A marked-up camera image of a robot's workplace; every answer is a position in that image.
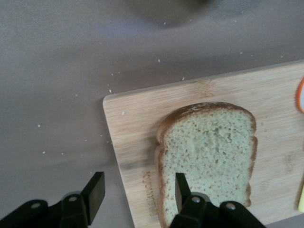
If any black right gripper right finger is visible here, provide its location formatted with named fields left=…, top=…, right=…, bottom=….
left=170, top=172, right=266, bottom=228

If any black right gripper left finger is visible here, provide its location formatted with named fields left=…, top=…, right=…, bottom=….
left=0, top=171, right=105, bottom=228

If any wooden cutting board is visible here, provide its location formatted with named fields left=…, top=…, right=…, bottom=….
left=102, top=60, right=304, bottom=228

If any orange fruit half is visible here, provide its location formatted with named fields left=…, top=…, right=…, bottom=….
left=295, top=77, right=304, bottom=114

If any yellow plastic fork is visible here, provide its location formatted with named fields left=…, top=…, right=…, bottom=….
left=296, top=180, right=304, bottom=213

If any brown bread slice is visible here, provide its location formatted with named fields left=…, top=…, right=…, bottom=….
left=154, top=102, right=258, bottom=228

